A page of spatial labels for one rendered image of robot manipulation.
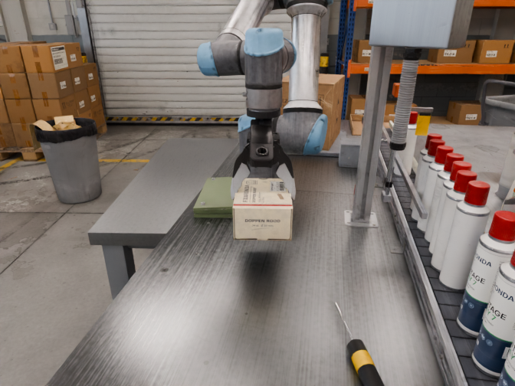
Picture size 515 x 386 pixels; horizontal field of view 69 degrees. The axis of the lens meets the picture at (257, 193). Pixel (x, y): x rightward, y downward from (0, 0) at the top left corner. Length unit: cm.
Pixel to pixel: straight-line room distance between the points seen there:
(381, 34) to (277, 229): 47
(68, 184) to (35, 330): 144
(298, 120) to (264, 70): 36
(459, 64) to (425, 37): 424
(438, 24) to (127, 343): 81
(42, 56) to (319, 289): 389
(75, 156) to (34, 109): 139
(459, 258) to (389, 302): 16
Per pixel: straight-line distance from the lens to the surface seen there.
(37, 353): 205
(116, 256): 112
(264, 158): 71
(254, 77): 76
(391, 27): 89
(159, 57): 549
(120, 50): 564
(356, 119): 222
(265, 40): 75
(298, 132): 108
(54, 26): 606
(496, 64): 529
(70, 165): 324
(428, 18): 86
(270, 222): 78
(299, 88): 111
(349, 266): 89
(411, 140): 126
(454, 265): 77
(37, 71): 440
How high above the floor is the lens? 133
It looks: 24 degrees down
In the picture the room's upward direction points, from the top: straight up
